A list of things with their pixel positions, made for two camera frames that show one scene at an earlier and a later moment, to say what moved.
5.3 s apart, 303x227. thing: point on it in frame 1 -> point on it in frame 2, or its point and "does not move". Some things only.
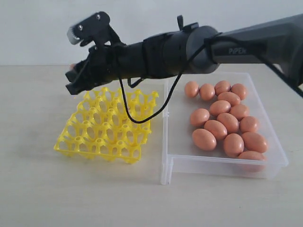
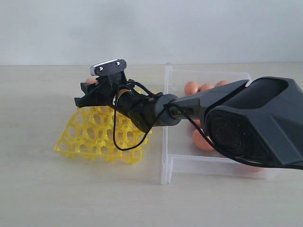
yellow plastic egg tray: x=109 y=124 does not move
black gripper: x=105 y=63 -> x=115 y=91
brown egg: x=191 y=89 does not move
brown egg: x=204 y=139 does not move
